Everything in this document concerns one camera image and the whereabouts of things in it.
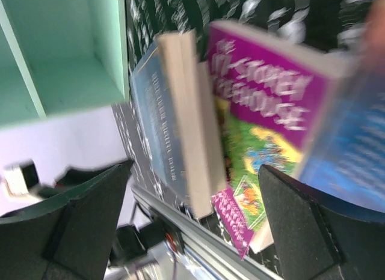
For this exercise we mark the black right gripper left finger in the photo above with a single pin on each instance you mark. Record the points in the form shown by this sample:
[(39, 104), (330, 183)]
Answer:
[(67, 236)]

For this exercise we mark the purple treehouse book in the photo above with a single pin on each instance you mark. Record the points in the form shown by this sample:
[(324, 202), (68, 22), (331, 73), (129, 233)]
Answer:
[(271, 96)]

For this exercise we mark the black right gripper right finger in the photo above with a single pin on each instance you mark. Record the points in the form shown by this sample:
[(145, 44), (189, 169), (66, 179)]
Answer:
[(320, 236)]

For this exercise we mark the aluminium mounting rail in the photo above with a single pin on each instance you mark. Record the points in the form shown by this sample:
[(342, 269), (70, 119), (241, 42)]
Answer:
[(219, 256)]

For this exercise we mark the mint green wooden shelf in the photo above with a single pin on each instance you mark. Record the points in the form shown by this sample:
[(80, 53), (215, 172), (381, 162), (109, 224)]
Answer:
[(61, 56)]

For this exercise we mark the dark blue paperback book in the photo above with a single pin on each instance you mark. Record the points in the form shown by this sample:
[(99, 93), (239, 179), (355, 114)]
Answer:
[(165, 91)]

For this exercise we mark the black marbled table mat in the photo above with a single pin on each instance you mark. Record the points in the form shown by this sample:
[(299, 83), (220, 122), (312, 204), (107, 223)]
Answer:
[(351, 29)]

